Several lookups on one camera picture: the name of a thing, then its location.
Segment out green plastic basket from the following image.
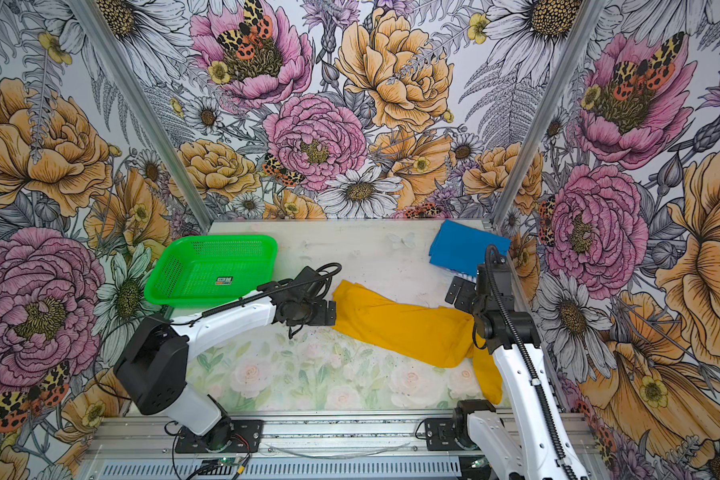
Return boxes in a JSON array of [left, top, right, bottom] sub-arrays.
[[144, 235, 278, 309]]

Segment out left aluminium corner post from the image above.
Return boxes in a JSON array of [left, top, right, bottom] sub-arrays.
[[70, 1, 214, 234]]

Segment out yellow t-shirt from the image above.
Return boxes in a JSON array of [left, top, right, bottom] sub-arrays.
[[333, 281, 503, 409]]

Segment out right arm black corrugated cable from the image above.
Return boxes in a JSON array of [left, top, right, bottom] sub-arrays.
[[484, 244, 577, 480]]

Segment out aluminium corner post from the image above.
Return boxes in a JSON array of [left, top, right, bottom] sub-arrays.
[[70, 1, 214, 234], [489, 0, 607, 233]]

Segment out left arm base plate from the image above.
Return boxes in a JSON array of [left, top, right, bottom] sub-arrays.
[[175, 418, 264, 454]]

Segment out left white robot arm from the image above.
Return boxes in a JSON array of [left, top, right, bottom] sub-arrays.
[[113, 262, 342, 452]]

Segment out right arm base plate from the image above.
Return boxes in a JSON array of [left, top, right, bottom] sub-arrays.
[[420, 417, 475, 452]]

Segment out right aluminium corner post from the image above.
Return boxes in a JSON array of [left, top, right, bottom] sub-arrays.
[[489, 0, 607, 233]]

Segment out folded blue t-shirt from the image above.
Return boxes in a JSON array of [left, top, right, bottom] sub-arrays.
[[429, 220, 511, 277]]

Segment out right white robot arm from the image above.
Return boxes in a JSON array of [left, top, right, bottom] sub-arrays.
[[446, 245, 590, 479]]

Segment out small green circuit board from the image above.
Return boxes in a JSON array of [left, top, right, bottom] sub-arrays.
[[201, 457, 248, 470]]

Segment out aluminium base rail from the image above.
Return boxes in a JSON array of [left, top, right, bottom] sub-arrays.
[[79, 409, 608, 479]]

